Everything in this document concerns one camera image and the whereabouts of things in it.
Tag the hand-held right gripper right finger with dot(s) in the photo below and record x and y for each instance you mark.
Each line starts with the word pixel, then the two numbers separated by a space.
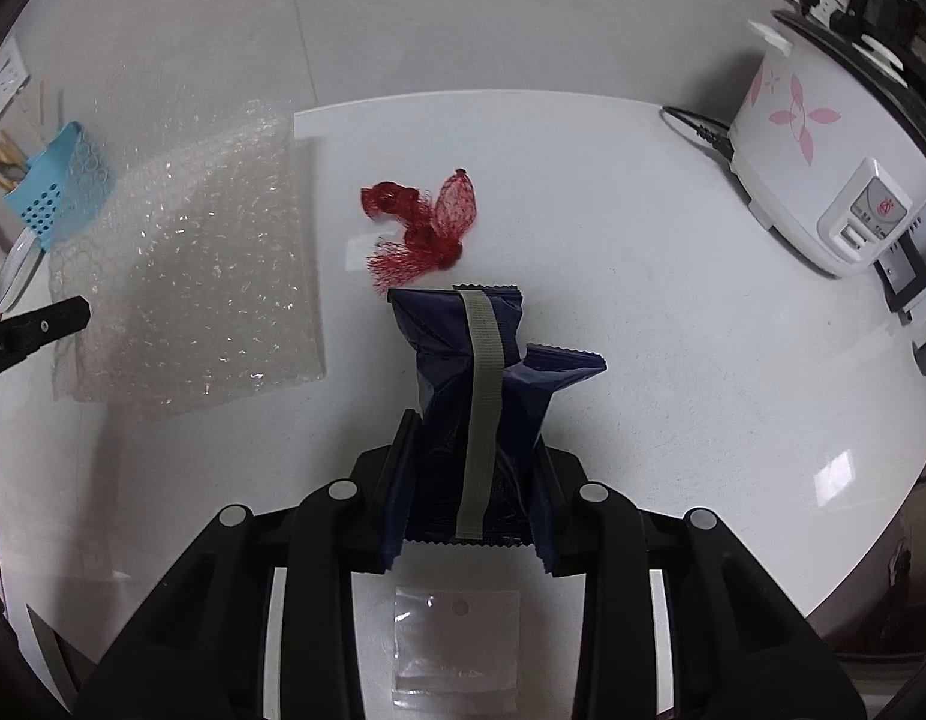
pixel 544 495

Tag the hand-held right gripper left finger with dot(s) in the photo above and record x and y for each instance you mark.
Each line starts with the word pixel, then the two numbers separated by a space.
pixel 399 480

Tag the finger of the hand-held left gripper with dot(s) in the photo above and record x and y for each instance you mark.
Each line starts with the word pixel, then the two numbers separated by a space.
pixel 43 326

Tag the dark blue snack wrapper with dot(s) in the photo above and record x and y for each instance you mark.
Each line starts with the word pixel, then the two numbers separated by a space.
pixel 440 360

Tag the clear bubble wrap sheet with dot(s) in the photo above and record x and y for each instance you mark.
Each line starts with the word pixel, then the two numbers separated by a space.
pixel 208 277

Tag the striped ceramic plate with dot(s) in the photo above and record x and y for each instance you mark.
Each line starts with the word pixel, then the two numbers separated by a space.
pixel 17 270

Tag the blue plastic utensil holder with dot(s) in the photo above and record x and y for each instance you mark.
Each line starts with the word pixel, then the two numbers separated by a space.
pixel 43 195

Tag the small clear plastic bag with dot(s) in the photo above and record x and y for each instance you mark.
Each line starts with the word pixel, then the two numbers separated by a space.
pixel 455 652

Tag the red mesh net bag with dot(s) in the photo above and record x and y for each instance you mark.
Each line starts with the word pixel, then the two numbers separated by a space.
pixel 452 202

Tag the white floral rice cooker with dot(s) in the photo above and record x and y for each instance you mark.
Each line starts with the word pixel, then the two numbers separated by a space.
pixel 793 165

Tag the white wall socket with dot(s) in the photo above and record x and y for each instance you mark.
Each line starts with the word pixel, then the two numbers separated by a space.
pixel 2 86

